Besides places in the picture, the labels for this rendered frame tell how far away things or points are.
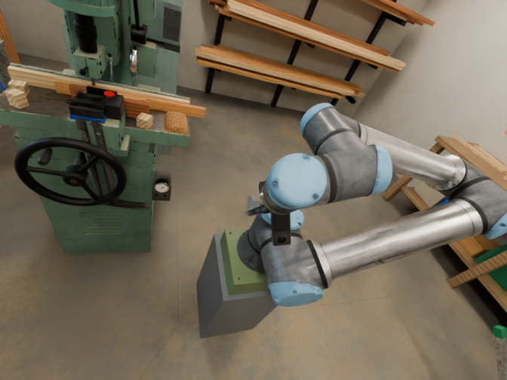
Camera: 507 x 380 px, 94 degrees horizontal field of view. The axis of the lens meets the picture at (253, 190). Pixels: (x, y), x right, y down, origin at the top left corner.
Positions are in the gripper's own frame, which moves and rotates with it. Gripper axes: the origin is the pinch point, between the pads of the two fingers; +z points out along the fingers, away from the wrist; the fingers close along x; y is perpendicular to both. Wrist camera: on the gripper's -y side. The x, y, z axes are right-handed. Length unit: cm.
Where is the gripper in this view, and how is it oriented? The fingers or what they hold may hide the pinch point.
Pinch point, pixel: (270, 212)
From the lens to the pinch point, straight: 73.8
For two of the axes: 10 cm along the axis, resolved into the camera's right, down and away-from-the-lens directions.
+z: -0.6, 1.8, 9.8
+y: -1.3, -9.8, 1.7
